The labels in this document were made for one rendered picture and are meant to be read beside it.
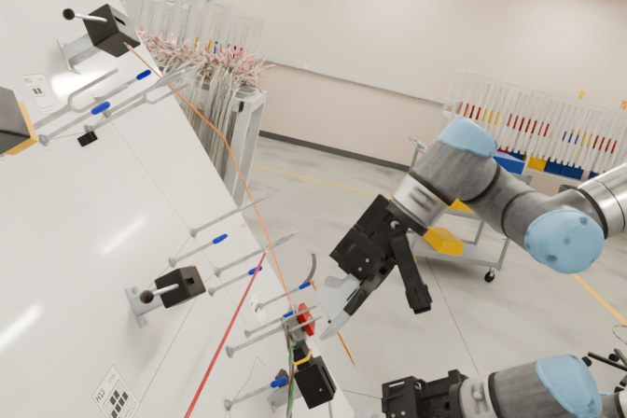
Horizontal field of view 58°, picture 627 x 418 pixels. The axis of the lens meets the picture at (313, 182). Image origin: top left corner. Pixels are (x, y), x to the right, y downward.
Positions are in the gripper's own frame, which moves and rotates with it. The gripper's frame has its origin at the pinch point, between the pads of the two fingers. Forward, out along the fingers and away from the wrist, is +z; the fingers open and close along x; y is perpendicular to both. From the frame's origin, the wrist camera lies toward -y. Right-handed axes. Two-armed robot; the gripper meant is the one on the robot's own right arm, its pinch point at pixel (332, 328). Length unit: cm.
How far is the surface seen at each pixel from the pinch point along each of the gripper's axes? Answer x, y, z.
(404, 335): -275, -56, 56
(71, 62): 14, 49, -9
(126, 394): 31.9, 13.1, 8.3
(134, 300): 24.5, 19.9, 4.6
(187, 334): 15.8, 14.3, 7.8
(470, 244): -456, -80, -10
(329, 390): 1.3, -5.1, 6.9
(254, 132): -81, 49, -6
